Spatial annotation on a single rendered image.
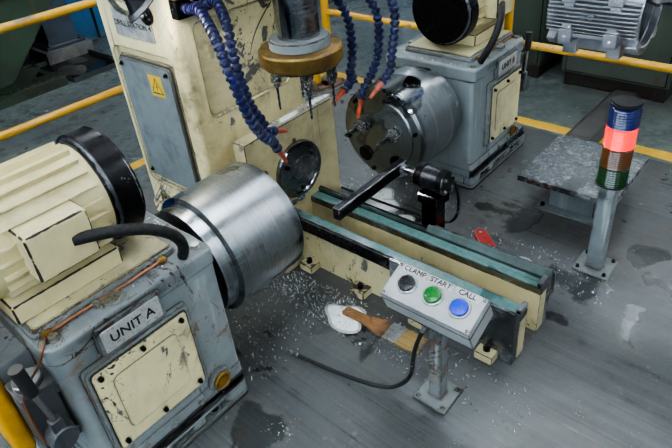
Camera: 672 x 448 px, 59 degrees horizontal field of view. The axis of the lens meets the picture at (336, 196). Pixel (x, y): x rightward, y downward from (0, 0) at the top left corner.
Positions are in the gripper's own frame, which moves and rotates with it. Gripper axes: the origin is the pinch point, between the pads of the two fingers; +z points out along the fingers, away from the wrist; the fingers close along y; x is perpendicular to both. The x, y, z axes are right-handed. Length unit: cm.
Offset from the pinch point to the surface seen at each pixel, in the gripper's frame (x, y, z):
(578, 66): 130, -251, 73
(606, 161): 26.0, 29.1, -17.9
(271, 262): 37, 87, 22
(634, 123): 16.6, 28.0, -20.3
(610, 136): 20.4, 29.0, -17.1
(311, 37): 6, 57, 38
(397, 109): 29, 35, 30
